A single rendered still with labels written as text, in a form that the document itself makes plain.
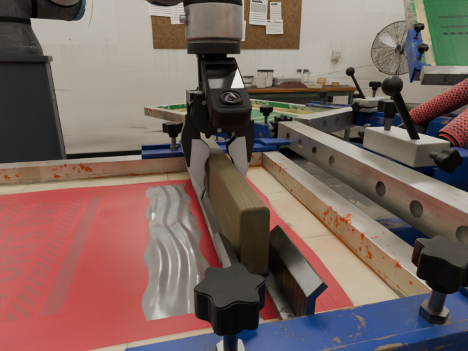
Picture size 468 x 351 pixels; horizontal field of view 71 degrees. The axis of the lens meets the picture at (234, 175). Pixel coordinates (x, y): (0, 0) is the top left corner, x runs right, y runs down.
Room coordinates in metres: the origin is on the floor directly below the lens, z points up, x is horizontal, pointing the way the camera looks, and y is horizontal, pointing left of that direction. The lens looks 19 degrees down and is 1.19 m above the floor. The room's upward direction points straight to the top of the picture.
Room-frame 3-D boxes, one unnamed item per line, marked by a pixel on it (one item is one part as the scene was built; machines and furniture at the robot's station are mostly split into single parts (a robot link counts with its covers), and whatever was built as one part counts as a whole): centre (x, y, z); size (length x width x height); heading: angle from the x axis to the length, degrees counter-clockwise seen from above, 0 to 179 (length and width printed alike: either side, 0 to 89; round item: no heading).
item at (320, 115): (1.30, -0.18, 1.05); 1.08 x 0.61 x 0.23; 43
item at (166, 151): (0.73, 0.05, 0.97); 0.30 x 0.05 x 0.07; 103
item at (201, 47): (0.48, 0.03, 1.15); 0.09 x 0.08 x 0.12; 13
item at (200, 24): (0.47, 0.03, 1.23); 0.08 x 0.08 x 0.05
